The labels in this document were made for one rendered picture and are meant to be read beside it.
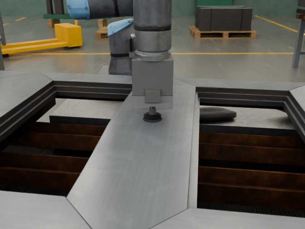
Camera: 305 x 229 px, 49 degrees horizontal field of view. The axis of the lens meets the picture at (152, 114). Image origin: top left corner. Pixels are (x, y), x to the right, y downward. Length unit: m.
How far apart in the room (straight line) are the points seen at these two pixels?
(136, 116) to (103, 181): 0.24
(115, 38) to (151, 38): 0.80
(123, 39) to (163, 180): 0.97
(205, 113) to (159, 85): 0.55
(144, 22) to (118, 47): 0.80
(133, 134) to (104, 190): 0.18
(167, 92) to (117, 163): 0.19
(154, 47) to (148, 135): 0.17
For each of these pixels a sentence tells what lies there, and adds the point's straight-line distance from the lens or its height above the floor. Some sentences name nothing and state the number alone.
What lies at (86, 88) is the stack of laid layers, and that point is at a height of 0.84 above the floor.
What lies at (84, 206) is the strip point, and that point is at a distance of 0.50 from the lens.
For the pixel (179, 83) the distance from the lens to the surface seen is 1.02.
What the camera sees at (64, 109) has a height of 0.68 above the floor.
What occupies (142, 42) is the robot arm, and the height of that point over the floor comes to 1.05.
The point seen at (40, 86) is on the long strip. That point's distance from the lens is 1.05.
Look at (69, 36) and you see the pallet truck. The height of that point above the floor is 0.21.
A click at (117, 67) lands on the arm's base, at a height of 0.80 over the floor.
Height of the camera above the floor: 1.17
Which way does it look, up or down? 23 degrees down
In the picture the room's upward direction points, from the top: straight up
